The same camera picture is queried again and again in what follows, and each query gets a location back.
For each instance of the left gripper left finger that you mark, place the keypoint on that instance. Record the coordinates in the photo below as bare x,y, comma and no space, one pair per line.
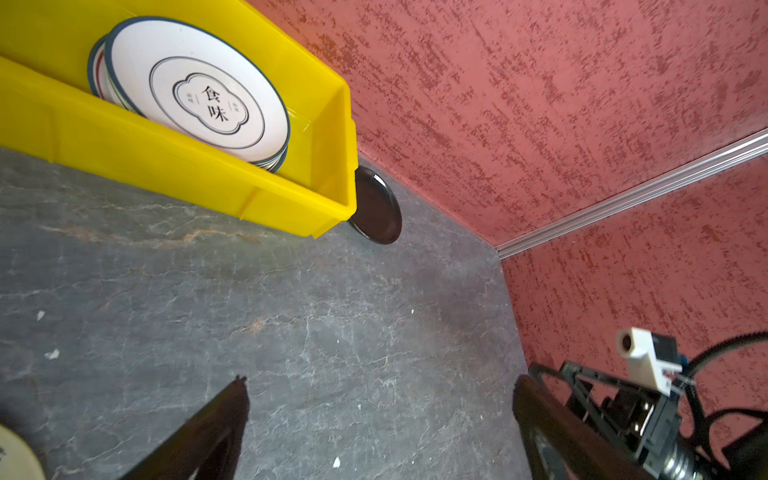
207,446

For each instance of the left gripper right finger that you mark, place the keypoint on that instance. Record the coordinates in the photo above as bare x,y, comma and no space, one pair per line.
560,446

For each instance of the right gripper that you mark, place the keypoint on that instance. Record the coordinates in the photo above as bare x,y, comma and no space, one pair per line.
648,427

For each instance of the small black dish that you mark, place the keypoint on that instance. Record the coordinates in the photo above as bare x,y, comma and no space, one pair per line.
378,216

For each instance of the white plate flower outline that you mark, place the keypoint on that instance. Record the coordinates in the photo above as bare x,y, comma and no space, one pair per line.
191,81

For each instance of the white plate orange sunburst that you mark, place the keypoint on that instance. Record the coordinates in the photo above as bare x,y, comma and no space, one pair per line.
99,80

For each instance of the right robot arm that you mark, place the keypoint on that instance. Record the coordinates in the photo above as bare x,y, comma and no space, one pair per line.
745,457

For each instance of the yellow plastic bin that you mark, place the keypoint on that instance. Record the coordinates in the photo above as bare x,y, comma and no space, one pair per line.
49,112

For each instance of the cream beige plate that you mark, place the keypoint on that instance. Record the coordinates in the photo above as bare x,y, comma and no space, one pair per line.
18,461

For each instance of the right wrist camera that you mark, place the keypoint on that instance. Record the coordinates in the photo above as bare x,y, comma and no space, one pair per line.
653,360

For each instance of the right aluminium corner post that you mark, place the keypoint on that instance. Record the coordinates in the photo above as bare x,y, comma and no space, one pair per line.
729,156

